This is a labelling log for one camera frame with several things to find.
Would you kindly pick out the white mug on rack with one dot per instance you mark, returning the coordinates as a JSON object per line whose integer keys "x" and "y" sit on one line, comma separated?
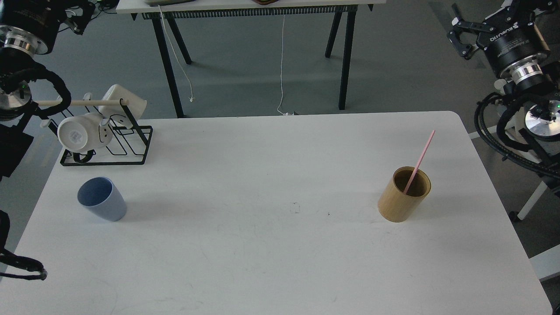
{"x": 135, "y": 104}

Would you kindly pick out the white mug facing camera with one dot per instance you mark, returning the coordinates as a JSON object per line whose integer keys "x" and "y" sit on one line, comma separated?
{"x": 84, "y": 133}

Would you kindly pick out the blue plastic cup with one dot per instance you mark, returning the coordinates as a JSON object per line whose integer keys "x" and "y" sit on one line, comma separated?
{"x": 101, "y": 197}

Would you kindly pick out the bamboo cylinder holder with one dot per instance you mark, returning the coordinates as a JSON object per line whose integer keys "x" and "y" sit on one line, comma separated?
{"x": 395, "y": 205}

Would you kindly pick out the pink chopstick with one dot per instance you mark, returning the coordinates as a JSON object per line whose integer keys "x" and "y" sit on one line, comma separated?
{"x": 418, "y": 163}

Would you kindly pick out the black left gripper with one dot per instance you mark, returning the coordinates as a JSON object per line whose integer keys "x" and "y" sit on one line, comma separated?
{"x": 31, "y": 26}

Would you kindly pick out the background white table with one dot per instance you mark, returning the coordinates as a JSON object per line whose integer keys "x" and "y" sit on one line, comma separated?
{"x": 165, "y": 13}

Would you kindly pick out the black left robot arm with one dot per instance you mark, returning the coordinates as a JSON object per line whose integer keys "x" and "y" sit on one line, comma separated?
{"x": 18, "y": 69}

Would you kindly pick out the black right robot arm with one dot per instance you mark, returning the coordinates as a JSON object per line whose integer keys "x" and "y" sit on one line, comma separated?
{"x": 517, "y": 121}

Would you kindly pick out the black wire cup rack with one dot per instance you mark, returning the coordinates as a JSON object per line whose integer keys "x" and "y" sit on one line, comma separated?
{"x": 129, "y": 145}

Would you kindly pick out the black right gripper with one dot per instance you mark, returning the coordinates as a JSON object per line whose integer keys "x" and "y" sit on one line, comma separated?
{"x": 510, "y": 41}

